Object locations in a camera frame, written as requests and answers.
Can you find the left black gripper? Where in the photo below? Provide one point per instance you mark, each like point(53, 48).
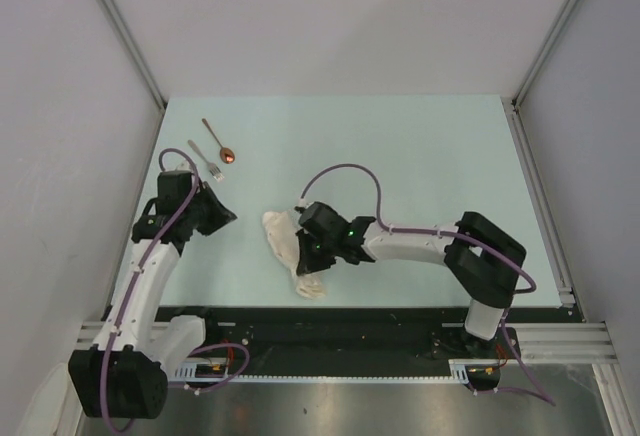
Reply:
point(221, 216)

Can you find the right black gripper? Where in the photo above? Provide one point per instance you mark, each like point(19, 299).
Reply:
point(307, 263)

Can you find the white cloth napkin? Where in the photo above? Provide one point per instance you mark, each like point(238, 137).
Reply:
point(280, 231)

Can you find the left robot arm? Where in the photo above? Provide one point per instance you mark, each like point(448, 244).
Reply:
point(125, 371)

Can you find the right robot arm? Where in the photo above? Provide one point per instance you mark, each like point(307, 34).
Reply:
point(486, 261)

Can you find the silver fork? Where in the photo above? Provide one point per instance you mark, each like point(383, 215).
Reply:
point(213, 169)

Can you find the copper spoon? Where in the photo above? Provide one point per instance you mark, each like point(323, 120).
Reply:
point(227, 155)

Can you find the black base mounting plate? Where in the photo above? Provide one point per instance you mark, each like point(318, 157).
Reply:
point(337, 341)

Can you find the white slotted cable duct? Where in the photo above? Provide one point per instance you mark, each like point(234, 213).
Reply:
point(203, 374)

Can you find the left aluminium frame post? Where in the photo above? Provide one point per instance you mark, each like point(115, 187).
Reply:
point(133, 51)

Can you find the aluminium frame post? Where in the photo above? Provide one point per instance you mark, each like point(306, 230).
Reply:
point(133, 51)
point(553, 36)

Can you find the right aluminium frame post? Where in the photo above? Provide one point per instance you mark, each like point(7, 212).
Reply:
point(553, 36)

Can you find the aluminium cross rail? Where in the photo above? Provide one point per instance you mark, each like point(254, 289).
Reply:
point(534, 343)

